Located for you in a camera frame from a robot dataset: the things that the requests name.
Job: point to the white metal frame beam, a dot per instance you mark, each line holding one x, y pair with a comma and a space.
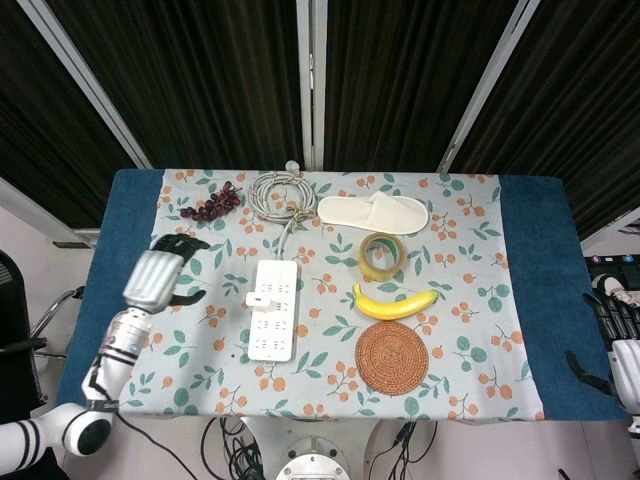
45, 210
612, 230

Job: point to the blue table cover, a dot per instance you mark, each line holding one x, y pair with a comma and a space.
540, 280

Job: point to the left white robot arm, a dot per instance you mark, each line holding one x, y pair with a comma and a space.
117, 350

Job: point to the yellow banana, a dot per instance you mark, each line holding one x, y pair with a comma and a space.
390, 307

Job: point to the white metal frame post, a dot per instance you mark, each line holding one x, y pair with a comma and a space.
492, 80
311, 75
85, 80

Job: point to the round woven rattan coaster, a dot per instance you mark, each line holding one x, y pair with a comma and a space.
392, 357

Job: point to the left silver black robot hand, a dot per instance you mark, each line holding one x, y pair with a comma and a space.
150, 280

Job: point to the black office chair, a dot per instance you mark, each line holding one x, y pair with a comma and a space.
20, 325

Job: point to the black curtain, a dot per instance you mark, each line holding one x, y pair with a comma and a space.
200, 75

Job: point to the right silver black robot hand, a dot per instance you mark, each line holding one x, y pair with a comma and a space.
627, 370

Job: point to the white charger adapter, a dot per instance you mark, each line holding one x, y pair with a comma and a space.
256, 300

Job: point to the dark red grape bunch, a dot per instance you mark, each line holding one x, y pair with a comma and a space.
212, 206

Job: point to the floral print tablecloth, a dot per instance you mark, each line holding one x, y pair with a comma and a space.
325, 390

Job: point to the white cloth slipper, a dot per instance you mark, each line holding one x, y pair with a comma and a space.
350, 212

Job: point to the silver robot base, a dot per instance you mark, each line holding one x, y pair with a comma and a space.
312, 462

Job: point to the white power strip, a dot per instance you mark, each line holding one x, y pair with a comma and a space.
280, 330

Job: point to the clear packing tape roll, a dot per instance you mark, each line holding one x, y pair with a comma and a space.
382, 270

